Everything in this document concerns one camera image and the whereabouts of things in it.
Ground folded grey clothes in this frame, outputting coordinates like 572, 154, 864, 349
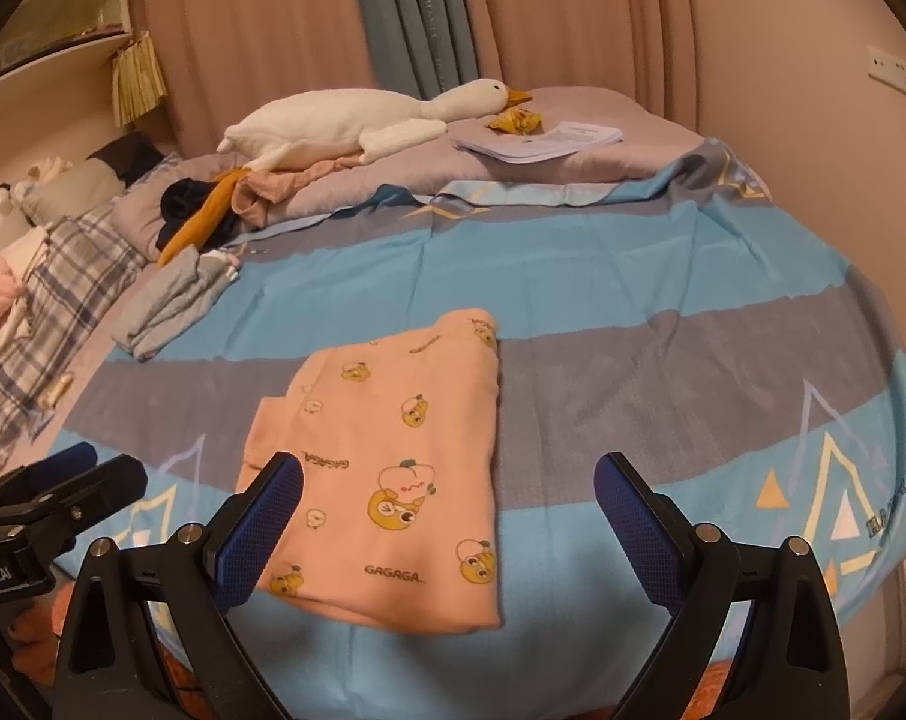
112, 246, 240, 361

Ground yellow tassel fringe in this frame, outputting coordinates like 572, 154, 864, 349
110, 31, 167, 126

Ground grey green pillow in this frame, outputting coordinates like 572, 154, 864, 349
18, 161, 120, 226

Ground tan cloth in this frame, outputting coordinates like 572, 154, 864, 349
228, 165, 364, 230

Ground dark pillow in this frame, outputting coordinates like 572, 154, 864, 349
85, 131, 165, 185

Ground white shelf cabinet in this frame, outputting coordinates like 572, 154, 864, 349
0, 0, 135, 98

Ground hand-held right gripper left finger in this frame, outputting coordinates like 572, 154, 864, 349
52, 451, 305, 720

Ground plaid pillow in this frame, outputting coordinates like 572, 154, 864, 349
0, 202, 150, 466

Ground small white plush toys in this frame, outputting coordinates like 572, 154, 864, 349
0, 157, 75, 230

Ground white wall socket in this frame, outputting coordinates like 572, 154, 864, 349
867, 45, 906, 106

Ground yellow crumpled wrapper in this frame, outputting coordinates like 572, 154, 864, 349
485, 107, 544, 136

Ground grey pink quilt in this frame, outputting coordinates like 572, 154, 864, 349
112, 86, 705, 241

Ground dark cloth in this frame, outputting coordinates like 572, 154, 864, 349
159, 178, 244, 248

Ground stack of white papers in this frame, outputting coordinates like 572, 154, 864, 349
451, 120, 623, 166

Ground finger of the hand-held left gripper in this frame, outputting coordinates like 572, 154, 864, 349
0, 442, 98, 497
44, 454, 148, 557

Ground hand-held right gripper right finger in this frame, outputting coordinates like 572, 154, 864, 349
594, 451, 850, 720

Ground blue grey patterned bed sheet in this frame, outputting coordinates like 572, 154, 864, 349
48, 139, 906, 720

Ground blue curtain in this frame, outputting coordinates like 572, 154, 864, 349
348, 0, 473, 102

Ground pink cartoon print shirt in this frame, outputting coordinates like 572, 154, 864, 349
235, 307, 503, 631

